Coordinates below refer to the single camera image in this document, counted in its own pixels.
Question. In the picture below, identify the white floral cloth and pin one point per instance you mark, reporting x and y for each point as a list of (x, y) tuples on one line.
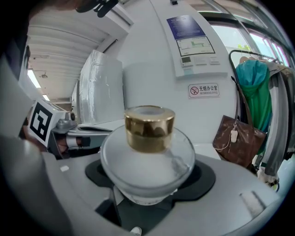
[(267, 177)]

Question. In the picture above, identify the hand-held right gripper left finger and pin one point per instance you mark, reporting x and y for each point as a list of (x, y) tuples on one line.
[(57, 196)]

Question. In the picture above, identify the green hooded garment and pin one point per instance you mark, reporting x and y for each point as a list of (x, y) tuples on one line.
[(255, 92)]

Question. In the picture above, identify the small clear bottle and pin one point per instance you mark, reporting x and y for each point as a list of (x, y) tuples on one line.
[(147, 166)]

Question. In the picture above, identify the person's right white shoe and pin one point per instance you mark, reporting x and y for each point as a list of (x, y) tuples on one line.
[(136, 231)]

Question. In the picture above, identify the ceiling light strip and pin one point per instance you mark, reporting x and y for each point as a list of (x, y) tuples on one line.
[(34, 78)]

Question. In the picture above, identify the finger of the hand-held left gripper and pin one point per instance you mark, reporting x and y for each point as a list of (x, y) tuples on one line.
[(96, 133)]

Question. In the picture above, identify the white wall thermostat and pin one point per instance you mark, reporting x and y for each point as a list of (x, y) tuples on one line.
[(186, 61)]

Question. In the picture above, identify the white wall switch panel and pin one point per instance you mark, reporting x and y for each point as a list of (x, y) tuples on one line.
[(201, 60), (214, 60)]

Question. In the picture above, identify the large white wrapped appliance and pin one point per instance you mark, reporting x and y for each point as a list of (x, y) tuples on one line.
[(101, 92)]

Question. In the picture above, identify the black metal clothes rack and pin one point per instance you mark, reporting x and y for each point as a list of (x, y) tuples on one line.
[(230, 60)]

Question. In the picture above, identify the red white prohibition sign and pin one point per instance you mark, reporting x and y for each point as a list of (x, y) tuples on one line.
[(207, 91)]

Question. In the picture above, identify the grey hanging garment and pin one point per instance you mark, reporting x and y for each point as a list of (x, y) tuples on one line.
[(276, 129)]

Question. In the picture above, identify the brown leather bag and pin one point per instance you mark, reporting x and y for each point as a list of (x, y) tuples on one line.
[(242, 143)]

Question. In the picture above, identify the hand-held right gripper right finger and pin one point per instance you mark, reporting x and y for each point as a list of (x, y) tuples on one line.
[(230, 207)]

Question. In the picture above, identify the white bag charm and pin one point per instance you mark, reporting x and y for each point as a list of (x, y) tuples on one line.
[(234, 136)]

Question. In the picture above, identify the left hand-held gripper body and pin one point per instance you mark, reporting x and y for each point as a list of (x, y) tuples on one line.
[(41, 119)]

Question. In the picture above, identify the large glass window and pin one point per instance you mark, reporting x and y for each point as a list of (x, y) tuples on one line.
[(225, 37)]

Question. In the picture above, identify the white chart poster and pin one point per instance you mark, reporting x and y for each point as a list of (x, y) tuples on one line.
[(196, 47)]

